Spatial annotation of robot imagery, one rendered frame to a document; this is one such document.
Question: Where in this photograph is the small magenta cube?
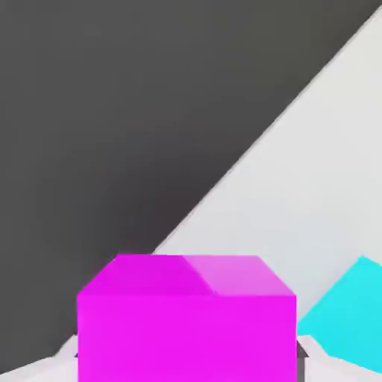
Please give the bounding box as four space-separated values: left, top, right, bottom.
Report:
76 254 298 382

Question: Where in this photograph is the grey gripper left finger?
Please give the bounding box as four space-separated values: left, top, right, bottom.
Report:
0 334 79 382

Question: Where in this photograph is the large cyan box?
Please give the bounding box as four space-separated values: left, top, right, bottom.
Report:
296 254 382 375

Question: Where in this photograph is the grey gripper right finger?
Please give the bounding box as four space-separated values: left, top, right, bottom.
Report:
295 334 382 382

